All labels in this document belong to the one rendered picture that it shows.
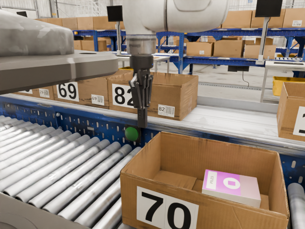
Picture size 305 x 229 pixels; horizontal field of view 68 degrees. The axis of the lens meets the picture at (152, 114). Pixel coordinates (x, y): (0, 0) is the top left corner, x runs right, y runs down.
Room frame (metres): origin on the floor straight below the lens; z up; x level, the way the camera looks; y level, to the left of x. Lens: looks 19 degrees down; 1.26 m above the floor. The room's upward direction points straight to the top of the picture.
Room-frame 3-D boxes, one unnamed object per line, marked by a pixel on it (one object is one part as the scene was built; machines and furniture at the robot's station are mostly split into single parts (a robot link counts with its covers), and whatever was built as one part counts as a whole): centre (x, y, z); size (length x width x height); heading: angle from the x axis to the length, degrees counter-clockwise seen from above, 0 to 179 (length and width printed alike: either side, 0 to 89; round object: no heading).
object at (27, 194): (0.85, 0.34, 0.72); 0.52 x 0.05 x 0.05; 154
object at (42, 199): (0.82, 0.28, 0.72); 0.52 x 0.05 x 0.05; 154
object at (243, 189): (0.59, -0.24, 0.79); 0.16 x 0.11 x 0.07; 72
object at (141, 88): (0.71, 0.04, 1.08); 0.04 x 0.01 x 0.11; 65
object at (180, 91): (1.18, -0.01, 0.96); 0.39 x 0.29 x 0.17; 64
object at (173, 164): (0.57, -0.15, 0.83); 0.39 x 0.29 x 0.17; 66
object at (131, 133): (0.99, 0.10, 0.81); 0.07 x 0.01 x 0.07; 64
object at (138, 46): (0.72, 0.03, 1.23); 0.09 x 0.09 x 0.06
